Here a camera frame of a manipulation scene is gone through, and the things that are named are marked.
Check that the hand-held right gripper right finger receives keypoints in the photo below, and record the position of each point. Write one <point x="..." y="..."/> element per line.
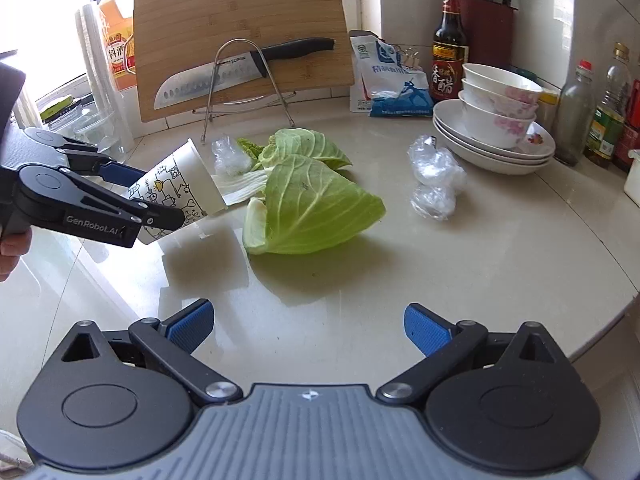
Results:
<point x="425" y="327"/>

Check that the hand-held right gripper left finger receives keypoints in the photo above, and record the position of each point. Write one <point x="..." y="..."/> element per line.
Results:
<point x="192" y="322"/>

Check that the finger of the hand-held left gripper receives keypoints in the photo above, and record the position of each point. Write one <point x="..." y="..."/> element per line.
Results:
<point x="125" y="202"/>
<point x="122" y="174"/>

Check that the white printed paper cup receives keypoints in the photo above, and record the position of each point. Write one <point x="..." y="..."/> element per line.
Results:
<point x="185" y="180"/>

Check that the napa cabbage leaf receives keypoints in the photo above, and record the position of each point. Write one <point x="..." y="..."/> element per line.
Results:
<point x="245" y="185"/>

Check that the large green cabbage leaf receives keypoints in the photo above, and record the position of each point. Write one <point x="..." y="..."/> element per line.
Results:
<point x="315" y="205"/>

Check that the small green cabbage leaf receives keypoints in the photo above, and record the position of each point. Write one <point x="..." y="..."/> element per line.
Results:
<point x="310" y="145"/>

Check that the person's left hand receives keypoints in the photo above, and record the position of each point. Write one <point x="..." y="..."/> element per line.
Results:
<point x="11" y="257"/>

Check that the clear plastic container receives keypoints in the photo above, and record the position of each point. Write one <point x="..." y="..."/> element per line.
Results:
<point x="95" y="130"/>

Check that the green and black sponge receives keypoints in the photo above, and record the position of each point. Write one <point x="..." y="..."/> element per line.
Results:
<point x="60" y="107"/>

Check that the crumpled clear plastic wrap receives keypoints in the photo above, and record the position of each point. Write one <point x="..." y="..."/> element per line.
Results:
<point x="227" y="157"/>
<point x="435" y="160"/>
<point x="432" y="202"/>

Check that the stack of clear plastic cups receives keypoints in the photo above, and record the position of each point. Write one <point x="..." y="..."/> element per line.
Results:
<point x="97" y="60"/>

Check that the orange plastic bottle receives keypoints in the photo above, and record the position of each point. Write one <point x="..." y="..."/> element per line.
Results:
<point x="117" y="30"/>

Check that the bamboo cutting board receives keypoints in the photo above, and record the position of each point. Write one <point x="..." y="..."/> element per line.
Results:
<point x="240" y="5"/>

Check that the white floral bowl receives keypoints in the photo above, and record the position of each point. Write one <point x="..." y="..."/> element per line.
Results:
<point x="495" y="80"/>
<point x="515" y="105"/>
<point x="495" y="127"/>

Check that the white floral plate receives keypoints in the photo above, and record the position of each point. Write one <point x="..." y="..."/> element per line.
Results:
<point x="447" y="115"/>

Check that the blue and white salt bag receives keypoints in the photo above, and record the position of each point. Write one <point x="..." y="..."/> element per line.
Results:
<point x="385" y="85"/>

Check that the white lidded plastic box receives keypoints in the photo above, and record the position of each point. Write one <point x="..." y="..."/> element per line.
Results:
<point x="633" y="177"/>

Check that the clear glass bottle red cap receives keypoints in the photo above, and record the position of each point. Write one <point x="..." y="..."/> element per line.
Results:
<point x="575" y="115"/>

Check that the green label oil bottle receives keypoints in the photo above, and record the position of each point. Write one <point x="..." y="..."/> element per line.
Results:
<point x="607" y="125"/>

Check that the dark vinegar bottle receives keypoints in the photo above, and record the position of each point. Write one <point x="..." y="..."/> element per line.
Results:
<point x="450" y="50"/>

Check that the red label sauce bottle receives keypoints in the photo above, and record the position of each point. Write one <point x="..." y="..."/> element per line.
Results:
<point x="631" y="135"/>

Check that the red knife block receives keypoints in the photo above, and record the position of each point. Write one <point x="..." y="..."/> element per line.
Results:
<point x="487" y="30"/>

